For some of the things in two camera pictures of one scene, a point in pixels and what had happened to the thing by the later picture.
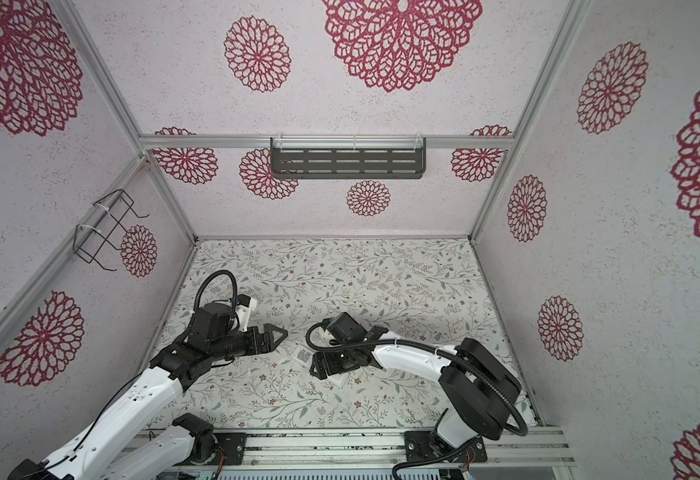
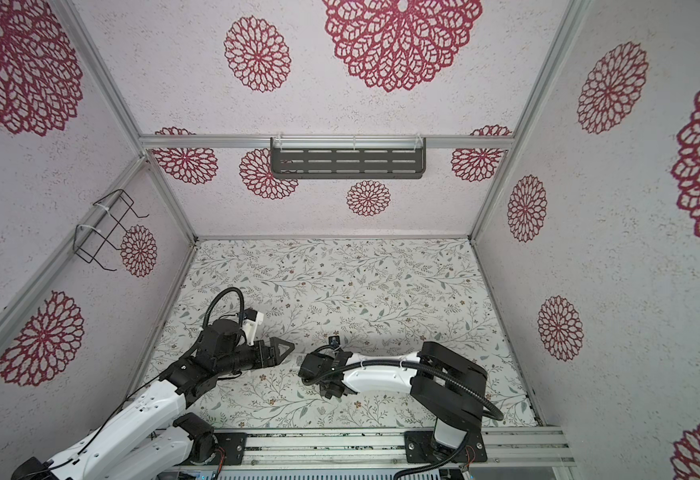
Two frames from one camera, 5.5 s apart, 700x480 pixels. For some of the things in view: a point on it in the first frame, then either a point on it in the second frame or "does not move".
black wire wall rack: x=88 y=241 does not move
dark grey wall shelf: x=347 y=157 does not move
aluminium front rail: x=382 y=450 does not move
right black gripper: x=330 y=368 → x=324 y=390
